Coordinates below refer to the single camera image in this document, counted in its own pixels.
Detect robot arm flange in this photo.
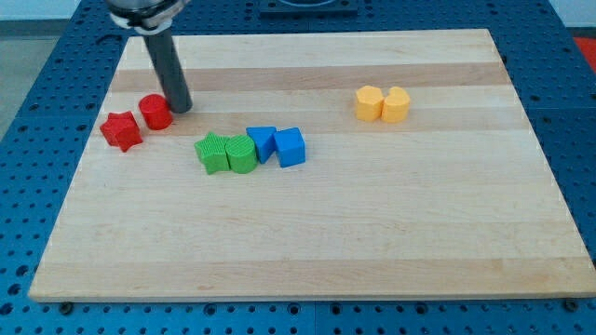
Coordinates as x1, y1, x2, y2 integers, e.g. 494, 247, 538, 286
105, 0, 190, 35

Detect green star block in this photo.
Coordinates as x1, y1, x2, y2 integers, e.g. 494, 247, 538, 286
194, 132, 230, 175

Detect red star block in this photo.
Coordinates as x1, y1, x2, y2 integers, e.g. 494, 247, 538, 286
100, 111, 142, 153

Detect blue cube block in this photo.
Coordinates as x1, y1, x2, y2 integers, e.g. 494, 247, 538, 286
274, 127, 306, 168

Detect blue triangle block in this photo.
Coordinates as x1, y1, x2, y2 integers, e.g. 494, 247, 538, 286
246, 126, 277, 164

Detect green cylinder block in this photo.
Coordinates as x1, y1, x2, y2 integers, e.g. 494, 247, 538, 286
225, 135, 258, 174

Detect yellow hexagon block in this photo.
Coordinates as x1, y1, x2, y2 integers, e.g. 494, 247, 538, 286
355, 86, 385, 122

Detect light wooden board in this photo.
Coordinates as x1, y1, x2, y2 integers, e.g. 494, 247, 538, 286
29, 29, 595, 303

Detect yellow heart block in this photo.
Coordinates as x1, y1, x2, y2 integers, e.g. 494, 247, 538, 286
381, 87, 411, 123

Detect red cylinder block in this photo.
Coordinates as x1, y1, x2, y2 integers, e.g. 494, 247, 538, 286
138, 94, 173, 130

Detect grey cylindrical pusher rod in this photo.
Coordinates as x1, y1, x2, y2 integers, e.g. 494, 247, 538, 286
143, 28, 193, 114

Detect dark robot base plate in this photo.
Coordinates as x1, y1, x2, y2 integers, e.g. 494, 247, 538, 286
257, 0, 359, 18

